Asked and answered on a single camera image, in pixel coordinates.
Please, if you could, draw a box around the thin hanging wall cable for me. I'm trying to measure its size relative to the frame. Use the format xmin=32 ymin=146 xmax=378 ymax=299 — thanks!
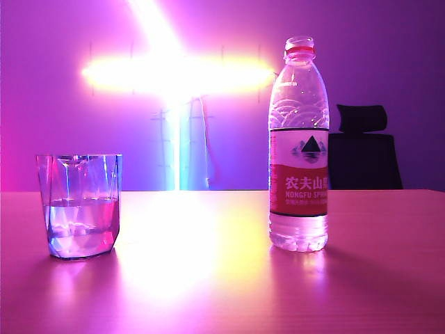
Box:
xmin=198 ymin=95 xmax=212 ymax=191

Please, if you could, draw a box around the black office chair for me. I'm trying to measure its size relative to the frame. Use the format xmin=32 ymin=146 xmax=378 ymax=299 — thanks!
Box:
xmin=327 ymin=103 xmax=404 ymax=191

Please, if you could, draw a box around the vertical wall light tube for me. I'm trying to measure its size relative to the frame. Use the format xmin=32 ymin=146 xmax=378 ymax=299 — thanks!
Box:
xmin=171 ymin=93 xmax=182 ymax=191

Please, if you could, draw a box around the clear faceted glass mug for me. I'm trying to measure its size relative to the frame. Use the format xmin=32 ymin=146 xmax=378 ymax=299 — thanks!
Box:
xmin=35 ymin=153 xmax=123 ymax=260

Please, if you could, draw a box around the horizontal wall light tube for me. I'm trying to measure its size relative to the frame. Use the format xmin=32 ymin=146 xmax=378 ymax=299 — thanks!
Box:
xmin=81 ymin=57 xmax=275 ymax=88

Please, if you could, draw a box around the diagonal wall light tube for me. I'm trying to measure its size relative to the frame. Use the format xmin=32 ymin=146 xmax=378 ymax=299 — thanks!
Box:
xmin=127 ymin=0 xmax=191 ymax=60

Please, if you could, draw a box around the clear red-label water bottle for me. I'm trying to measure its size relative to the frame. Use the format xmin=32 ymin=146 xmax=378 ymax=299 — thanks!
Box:
xmin=268 ymin=35 xmax=330 ymax=253

